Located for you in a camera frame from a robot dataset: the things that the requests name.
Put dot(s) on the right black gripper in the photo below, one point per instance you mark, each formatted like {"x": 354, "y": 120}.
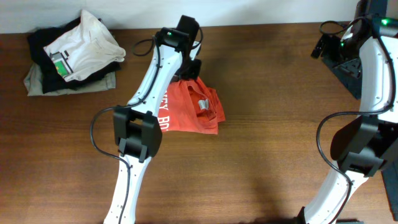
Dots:
{"x": 332, "y": 43}

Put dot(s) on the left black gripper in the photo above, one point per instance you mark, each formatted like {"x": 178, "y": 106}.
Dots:
{"x": 193, "y": 73}

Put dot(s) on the orange soccer t-shirt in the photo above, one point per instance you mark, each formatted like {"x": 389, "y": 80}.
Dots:
{"x": 190, "y": 106}

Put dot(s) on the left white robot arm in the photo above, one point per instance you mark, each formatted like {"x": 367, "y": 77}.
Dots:
{"x": 137, "y": 131}

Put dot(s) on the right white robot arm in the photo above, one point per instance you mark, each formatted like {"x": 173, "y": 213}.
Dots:
{"x": 366, "y": 51}

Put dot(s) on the dark navy t-shirt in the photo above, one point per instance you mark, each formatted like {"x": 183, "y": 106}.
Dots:
{"x": 368, "y": 143}

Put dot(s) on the white folded t-shirt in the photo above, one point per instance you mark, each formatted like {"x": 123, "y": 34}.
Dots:
{"x": 84, "y": 50}

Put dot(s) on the black folded garment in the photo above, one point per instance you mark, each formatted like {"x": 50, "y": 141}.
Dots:
{"x": 51, "y": 79}

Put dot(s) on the beige folded garment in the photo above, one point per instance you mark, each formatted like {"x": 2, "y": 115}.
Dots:
{"x": 33, "y": 84}

